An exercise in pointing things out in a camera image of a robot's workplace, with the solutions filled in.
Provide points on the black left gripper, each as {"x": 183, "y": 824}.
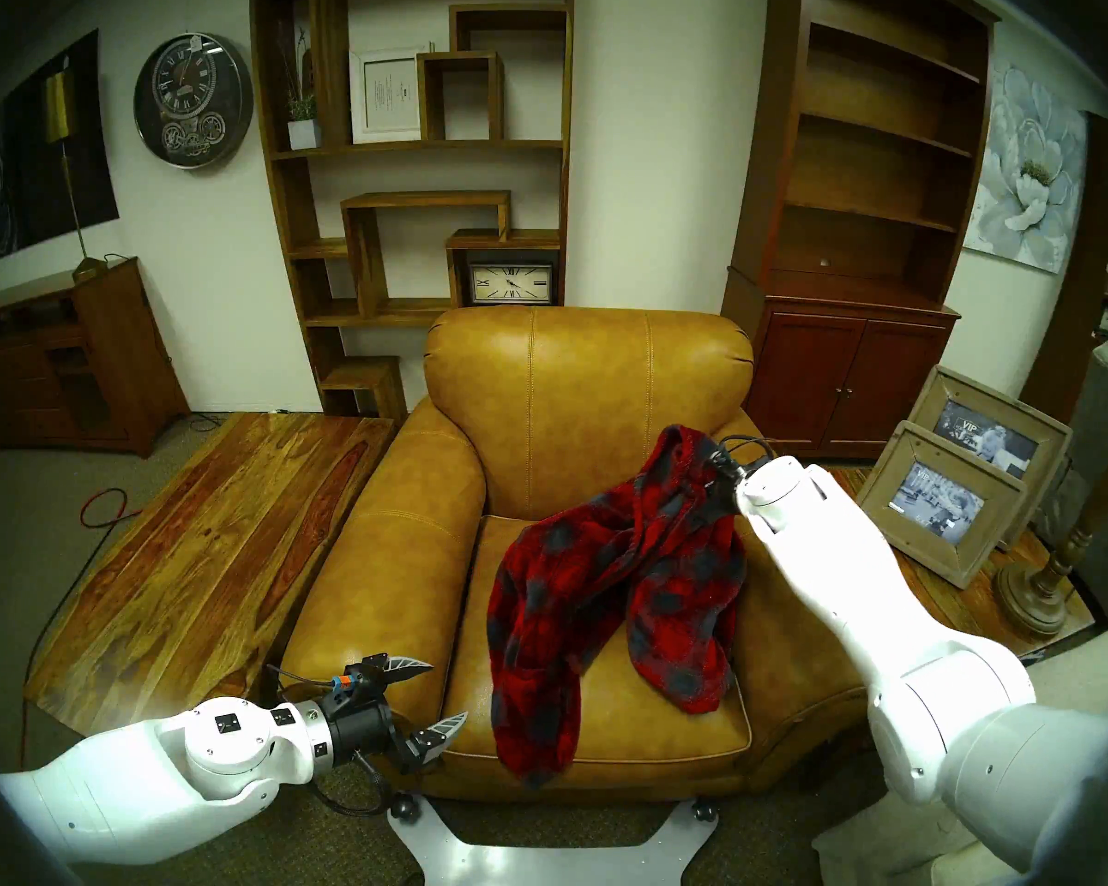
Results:
{"x": 360, "y": 718}

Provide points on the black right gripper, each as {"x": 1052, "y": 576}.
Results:
{"x": 725, "y": 483}

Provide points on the red plaid flannel shirt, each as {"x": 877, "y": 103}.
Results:
{"x": 609, "y": 561}

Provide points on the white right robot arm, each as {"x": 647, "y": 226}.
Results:
{"x": 840, "y": 561}

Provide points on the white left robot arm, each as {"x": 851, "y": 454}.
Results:
{"x": 148, "y": 773}

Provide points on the black base knob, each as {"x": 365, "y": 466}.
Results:
{"x": 403, "y": 807}
{"x": 704, "y": 810}

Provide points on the tan leather armchair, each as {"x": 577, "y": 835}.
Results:
{"x": 591, "y": 404}

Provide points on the dark red wooden hutch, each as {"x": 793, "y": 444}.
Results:
{"x": 849, "y": 377}

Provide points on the long streaked wooden table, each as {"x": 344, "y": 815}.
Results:
{"x": 203, "y": 561}

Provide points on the small streaked wooden side table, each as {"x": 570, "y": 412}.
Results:
{"x": 979, "y": 607}

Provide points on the rectangular mantel clock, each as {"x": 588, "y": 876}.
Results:
{"x": 511, "y": 284}

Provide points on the turned wooden lamp base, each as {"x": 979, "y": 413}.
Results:
{"x": 1034, "y": 598}

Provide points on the dark wooden door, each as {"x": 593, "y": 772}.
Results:
{"x": 1071, "y": 340}

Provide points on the white flower painting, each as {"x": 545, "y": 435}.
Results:
{"x": 1025, "y": 173}

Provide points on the brown wooden console cabinet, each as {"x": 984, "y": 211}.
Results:
{"x": 111, "y": 358}

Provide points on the open wooden shelf unit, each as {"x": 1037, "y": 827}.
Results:
{"x": 328, "y": 247}

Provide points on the white framed certificate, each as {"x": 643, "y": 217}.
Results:
{"x": 383, "y": 95}

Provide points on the small potted plant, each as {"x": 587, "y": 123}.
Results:
{"x": 303, "y": 123}

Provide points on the gold table lamp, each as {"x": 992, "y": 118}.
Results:
{"x": 58, "y": 104}

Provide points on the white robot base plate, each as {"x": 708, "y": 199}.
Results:
{"x": 554, "y": 856}

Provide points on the grey wooden VIP picture frame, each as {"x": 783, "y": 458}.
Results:
{"x": 1043, "y": 427}

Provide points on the round black wall clock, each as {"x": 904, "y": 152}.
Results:
{"x": 193, "y": 100}

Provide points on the dark zebra wall art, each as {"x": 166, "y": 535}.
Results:
{"x": 18, "y": 173}

